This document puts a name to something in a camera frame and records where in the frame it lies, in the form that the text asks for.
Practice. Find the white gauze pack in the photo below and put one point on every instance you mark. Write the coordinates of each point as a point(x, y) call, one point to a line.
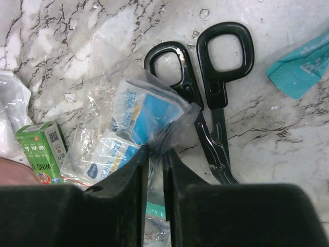
point(15, 98)

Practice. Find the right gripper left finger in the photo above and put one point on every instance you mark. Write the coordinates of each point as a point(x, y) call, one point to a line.
point(115, 207)

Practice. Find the blue tissue pack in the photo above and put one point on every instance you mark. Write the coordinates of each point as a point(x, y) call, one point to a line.
point(299, 70)

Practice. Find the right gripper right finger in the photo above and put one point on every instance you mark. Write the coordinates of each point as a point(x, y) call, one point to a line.
point(201, 214)

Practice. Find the pink medicine kit case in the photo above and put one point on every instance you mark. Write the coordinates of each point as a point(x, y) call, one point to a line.
point(16, 174)

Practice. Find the alcohol wipes bag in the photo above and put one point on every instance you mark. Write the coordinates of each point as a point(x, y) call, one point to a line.
point(125, 108)

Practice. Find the teal bandage packet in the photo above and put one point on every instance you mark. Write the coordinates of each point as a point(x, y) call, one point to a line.
point(156, 210)

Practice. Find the clear bandage bag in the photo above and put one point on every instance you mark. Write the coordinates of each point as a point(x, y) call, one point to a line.
point(156, 233)

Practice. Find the small green box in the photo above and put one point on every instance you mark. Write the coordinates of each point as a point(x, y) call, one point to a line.
point(44, 149)

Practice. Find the black handled scissors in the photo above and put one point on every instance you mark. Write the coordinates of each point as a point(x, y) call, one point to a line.
point(214, 144)

